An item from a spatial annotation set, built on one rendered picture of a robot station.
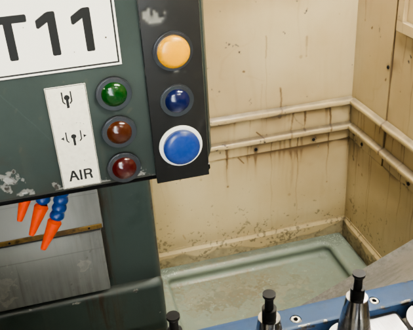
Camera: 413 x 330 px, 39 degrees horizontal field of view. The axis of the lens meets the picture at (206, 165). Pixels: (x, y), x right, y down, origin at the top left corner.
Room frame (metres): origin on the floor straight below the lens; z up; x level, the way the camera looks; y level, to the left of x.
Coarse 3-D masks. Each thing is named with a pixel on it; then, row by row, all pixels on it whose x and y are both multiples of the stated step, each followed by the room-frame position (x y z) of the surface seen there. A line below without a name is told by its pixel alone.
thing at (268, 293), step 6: (264, 294) 0.51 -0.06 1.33; (270, 294) 0.50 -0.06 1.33; (270, 300) 0.50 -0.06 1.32; (264, 306) 0.51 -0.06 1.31; (270, 306) 0.50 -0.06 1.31; (276, 306) 0.51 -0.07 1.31; (264, 312) 0.50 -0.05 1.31; (270, 312) 0.50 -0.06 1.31; (276, 312) 0.50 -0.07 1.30; (264, 318) 0.50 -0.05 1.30; (270, 318) 0.50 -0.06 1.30; (276, 318) 0.50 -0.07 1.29
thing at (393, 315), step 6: (390, 312) 0.58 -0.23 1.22; (396, 312) 0.58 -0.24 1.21; (372, 318) 0.57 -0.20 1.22; (378, 318) 0.57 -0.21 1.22; (384, 318) 0.57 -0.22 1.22; (390, 318) 0.57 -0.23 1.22; (396, 318) 0.57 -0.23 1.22; (372, 324) 0.56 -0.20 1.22; (378, 324) 0.56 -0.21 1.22; (384, 324) 0.56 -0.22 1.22; (390, 324) 0.56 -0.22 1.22; (396, 324) 0.56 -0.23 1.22; (402, 324) 0.56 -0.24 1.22
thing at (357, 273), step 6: (354, 270) 0.54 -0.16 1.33; (360, 270) 0.54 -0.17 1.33; (354, 276) 0.53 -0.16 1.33; (360, 276) 0.53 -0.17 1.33; (354, 282) 0.53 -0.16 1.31; (360, 282) 0.53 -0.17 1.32; (354, 288) 0.53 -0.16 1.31; (360, 288) 0.53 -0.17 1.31; (354, 294) 0.52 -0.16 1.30; (360, 294) 0.52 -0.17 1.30; (354, 300) 0.52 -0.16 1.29; (360, 300) 0.52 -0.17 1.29
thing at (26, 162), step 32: (128, 0) 0.43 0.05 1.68; (128, 32) 0.43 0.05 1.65; (128, 64) 0.43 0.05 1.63; (0, 96) 0.40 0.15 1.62; (32, 96) 0.41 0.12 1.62; (0, 128) 0.40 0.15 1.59; (32, 128) 0.41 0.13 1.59; (96, 128) 0.42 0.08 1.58; (0, 160) 0.40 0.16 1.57; (32, 160) 0.41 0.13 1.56; (0, 192) 0.40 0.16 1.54; (32, 192) 0.41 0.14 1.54; (64, 192) 0.42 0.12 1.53
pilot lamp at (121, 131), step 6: (114, 126) 0.42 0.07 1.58; (120, 126) 0.42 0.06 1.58; (126, 126) 0.42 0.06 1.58; (108, 132) 0.42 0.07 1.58; (114, 132) 0.41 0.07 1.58; (120, 132) 0.42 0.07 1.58; (126, 132) 0.42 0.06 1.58; (108, 138) 0.42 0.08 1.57; (114, 138) 0.41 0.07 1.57; (120, 138) 0.42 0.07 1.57; (126, 138) 0.42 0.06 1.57
